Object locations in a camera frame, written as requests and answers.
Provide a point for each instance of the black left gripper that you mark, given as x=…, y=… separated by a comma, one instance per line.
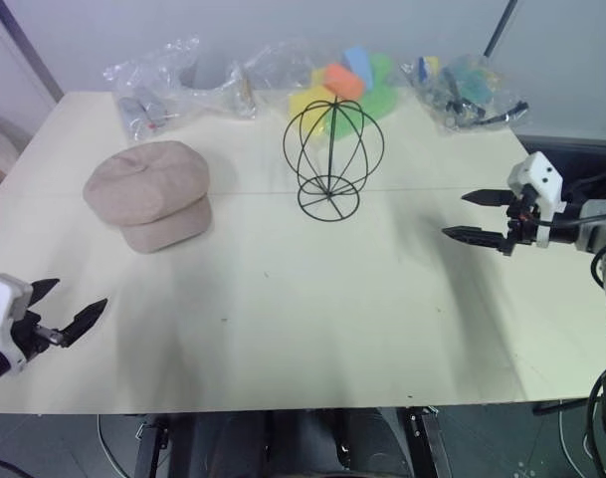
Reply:
x=28, y=333

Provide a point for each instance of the grey cylinder cup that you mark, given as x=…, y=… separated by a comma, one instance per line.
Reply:
x=205, y=72

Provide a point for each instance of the black table frame leg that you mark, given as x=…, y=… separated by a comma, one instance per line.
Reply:
x=148, y=445
x=429, y=443

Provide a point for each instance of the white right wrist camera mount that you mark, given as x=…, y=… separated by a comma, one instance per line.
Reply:
x=544, y=181

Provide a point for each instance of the orange sponge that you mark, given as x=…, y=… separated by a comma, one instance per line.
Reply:
x=343, y=79

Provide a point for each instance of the clear bag with small tools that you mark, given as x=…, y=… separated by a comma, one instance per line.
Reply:
x=462, y=94

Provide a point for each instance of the green sponge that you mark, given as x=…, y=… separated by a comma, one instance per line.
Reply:
x=382, y=94

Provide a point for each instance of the beige newsboy cap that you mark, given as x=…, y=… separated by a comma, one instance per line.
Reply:
x=150, y=191

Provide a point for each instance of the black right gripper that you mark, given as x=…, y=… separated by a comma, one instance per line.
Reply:
x=524, y=224

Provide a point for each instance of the yellow sponge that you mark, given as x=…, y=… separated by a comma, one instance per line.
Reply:
x=305, y=102

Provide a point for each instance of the clear bag with coloured sponges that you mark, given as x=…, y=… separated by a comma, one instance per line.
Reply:
x=302, y=65

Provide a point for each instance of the black box beside table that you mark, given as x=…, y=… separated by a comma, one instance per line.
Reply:
x=571, y=152

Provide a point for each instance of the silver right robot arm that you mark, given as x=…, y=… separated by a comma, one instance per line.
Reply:
x=598, y=231

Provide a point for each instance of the blue sponge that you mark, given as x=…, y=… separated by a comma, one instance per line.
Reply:
x=359, y=62

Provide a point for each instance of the clear bag with grey items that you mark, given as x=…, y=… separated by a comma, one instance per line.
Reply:
x=148, y=74

